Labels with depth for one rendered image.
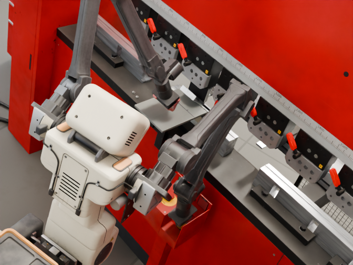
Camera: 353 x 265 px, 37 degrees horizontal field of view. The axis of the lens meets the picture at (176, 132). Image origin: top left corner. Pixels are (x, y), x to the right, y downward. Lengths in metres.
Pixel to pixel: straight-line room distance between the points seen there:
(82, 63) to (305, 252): 1.08
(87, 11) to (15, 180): 1.61
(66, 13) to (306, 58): 1.37
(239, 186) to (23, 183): 1.42
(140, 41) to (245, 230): 0.86
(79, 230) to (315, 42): 1.02
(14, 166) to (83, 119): 1.69
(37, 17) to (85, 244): 1.27
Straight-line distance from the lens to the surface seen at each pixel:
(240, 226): 2.20
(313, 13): 1.82
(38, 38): 2.78
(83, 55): 1.78
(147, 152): 2.46
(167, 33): 2.30
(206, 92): 2.26
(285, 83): 1.94
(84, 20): 1.76
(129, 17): 1.86
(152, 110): 2.19
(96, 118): 1.58
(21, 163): 3.27
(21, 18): 2.89
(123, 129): 1.55
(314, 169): 1.98
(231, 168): 2.25
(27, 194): 3.11
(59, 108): 1.77
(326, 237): 2.11
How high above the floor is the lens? 2.38
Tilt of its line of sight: 40 degrees down
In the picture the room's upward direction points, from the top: 18 degrees clockwise
